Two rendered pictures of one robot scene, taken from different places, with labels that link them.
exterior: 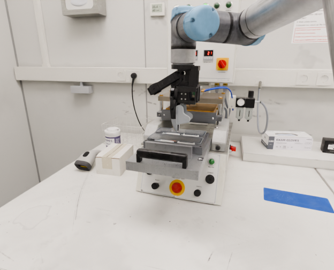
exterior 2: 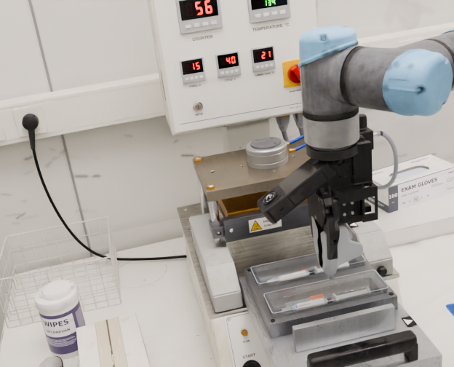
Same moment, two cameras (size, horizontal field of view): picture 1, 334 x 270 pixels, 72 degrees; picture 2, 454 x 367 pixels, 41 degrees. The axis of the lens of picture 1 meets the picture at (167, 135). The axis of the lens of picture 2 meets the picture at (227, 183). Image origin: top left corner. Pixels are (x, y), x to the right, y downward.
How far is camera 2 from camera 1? 52 cm
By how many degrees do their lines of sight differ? 25
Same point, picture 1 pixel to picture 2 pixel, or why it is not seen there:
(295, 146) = (433, 191)
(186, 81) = (348, 176)
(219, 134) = (371, 240)
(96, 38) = not seen: outside the picture
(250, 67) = not seen: hidden behind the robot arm
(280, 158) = (424, 227)
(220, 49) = (287, 41)
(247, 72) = not seen: hidden behind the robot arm
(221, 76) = (297, 98)
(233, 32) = not seen: outside the picture
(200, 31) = (433, 106)
